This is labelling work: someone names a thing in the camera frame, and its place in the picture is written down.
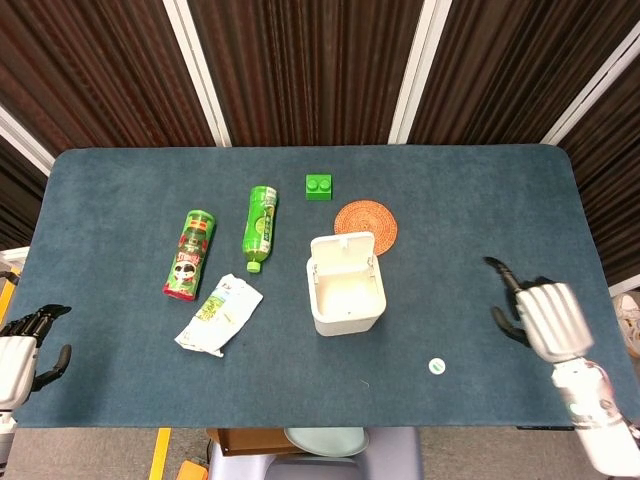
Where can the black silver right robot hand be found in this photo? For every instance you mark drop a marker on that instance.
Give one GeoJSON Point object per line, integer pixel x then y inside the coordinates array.
{"type": "Point", "coordinates": [552, 320]}

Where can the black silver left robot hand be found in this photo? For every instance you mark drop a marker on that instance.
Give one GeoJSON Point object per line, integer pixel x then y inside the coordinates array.
{"type": "Point", "coordinates": [15, 360]}

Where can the small round white cap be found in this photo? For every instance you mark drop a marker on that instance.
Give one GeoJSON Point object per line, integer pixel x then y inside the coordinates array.
{"type": "Point", "coordinates": [436, 366]}

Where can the white square lidded box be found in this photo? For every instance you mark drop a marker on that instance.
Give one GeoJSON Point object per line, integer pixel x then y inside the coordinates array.
{"type": "Point", "coordinates": [345, 317]}

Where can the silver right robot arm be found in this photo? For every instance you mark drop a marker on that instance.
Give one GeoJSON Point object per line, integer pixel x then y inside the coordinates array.
{"type": "Point", "coordinates": [595, 415]}

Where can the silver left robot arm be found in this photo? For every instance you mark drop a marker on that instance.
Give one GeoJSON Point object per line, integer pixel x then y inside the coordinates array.
{"type": "Point", "coordinates": [5, 440]}

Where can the green Pringles can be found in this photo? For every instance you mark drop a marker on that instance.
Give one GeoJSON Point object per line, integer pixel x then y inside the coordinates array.
{"type": "Point", "coordinates": [189, 257]}

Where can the orange woven coaster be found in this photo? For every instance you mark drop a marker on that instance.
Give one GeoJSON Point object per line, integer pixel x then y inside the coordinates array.
{"type": "Point", "coordinates": [362, 217]}

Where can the pale green ceramic plate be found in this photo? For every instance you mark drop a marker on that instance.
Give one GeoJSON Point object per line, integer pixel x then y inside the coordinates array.
{"type": "Point", "coordinates": [327, 440]}

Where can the white sneaker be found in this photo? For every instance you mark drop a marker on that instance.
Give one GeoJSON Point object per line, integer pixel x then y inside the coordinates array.
{"type": "Point", "coordinates": [629, 325]}

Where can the white furniture edge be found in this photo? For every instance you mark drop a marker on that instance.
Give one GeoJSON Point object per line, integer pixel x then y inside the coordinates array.
{"type": "Point", "coordinates": [12, 256]}

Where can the blue felt table mat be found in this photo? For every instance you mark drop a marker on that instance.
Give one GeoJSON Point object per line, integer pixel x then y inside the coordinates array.
{"type": "Point", "coordinates": [125, 380]}

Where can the brown slatted partition panel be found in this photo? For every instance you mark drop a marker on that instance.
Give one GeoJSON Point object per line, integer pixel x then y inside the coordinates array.
{"type": "Point", "coordinates": [90, 70]}
{"type": "Point", "coordinates": [525, 65]}
{"type": "Point", "coordinates": [310, 70]}
{"type": "Point", "coordinates": [17, 200]}
{"type": "Point", "coordinates": [612, 175]}

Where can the orange plastic object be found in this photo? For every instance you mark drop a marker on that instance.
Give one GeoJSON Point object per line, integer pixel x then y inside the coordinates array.
{"type": "Point", "coordinates": [192, 471]}

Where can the crumpled white snack bag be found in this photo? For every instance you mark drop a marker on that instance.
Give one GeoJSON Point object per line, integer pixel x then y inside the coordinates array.
{"type": "Point", "coordinates": [220, 315]}

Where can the brown cardboard box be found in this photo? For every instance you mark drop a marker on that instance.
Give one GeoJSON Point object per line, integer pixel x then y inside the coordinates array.
{"type": "Point", "coordinates": [250, 440]}

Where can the green toy building brick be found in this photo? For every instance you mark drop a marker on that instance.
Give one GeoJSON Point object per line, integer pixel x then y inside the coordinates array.
{"type": "Point", "coordinates": [318, 187]}

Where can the green plastic drink bottle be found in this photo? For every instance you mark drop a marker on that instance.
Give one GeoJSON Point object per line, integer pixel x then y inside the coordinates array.
{"type": "Point", "coordinates": [260, 225]}

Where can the white partition post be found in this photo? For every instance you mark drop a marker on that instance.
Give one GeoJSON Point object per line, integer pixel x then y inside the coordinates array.
{"type": "Point", "coordinates": [25, 142]}
{"type": "Point", "coordinates": [419, 70]}
{"type": "Point", "coordinates": [595, 85]}
{"type": "Point", "coordinates": [197, 70]}

